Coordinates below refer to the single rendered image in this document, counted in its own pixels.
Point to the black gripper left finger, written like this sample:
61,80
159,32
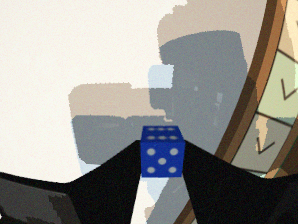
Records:
105,195

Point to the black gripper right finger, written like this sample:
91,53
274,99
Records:
223,194

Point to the blue die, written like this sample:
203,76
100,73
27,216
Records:
162,152

